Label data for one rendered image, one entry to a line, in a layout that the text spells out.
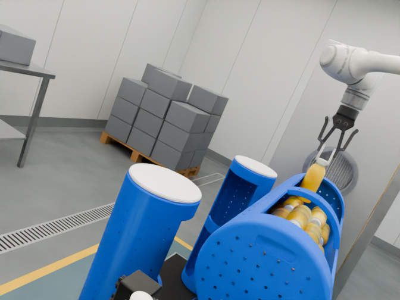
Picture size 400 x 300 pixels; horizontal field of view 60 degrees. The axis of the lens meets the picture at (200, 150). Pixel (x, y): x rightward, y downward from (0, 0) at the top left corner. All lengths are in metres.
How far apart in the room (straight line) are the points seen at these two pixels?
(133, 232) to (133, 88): 3.54
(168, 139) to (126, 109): 0.74
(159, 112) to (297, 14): 2.93
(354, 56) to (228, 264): 0.81
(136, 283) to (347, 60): 0.94
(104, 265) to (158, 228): 0.25
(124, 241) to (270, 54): 5.15
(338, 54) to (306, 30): 4.80
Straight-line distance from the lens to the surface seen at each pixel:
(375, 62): 1.25
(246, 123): 6.05
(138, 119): 4.54
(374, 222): 2.17
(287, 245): 0.72
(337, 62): 1.26
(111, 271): 1.31
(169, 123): 4.30
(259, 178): 2.03
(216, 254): 0.77
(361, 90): 1.41
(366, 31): 5.97
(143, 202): 1.16
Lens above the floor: 1.46
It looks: 13 degrees down
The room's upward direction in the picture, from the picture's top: 23 degrees clockwise
